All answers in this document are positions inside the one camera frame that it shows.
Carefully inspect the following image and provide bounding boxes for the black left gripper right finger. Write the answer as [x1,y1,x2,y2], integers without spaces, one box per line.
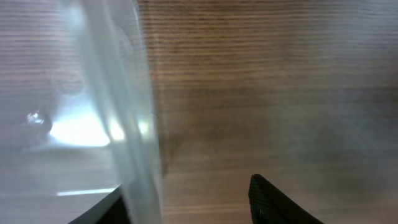
[248,174,323,224]

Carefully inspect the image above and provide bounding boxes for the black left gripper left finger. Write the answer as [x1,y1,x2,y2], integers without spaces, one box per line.
[69,187,131,224]

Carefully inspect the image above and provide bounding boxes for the clear plastic container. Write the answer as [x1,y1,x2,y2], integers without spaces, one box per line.
[1,0,162,223]

